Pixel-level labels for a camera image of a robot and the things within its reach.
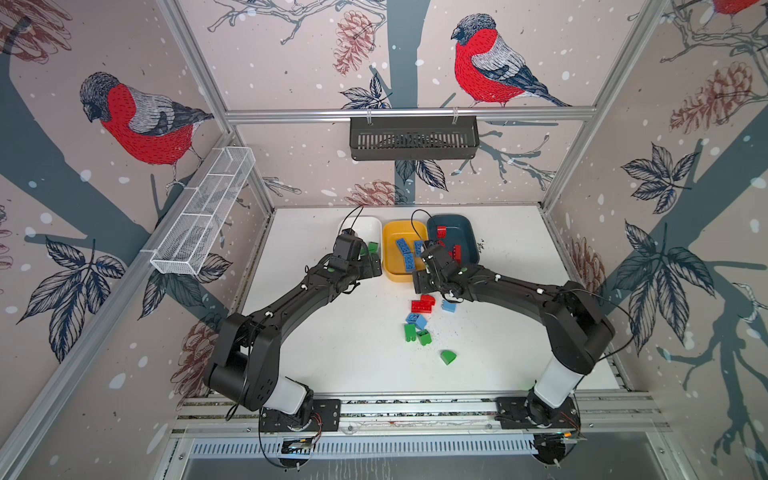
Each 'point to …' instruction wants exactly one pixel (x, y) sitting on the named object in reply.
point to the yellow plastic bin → (392, 256)
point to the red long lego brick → (457, 253)
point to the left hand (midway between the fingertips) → (368, 262)
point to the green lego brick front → (410, 332)
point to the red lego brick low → (424, 305)
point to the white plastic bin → (369, 228)
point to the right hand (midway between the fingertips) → (422, 281)
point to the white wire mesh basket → (189, 241)
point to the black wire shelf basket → (408, 140)
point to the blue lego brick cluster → (417, 319)
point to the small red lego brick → (442, 232)
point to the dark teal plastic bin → (449, 230)
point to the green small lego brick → (373, 247)
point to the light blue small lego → (446, 305)
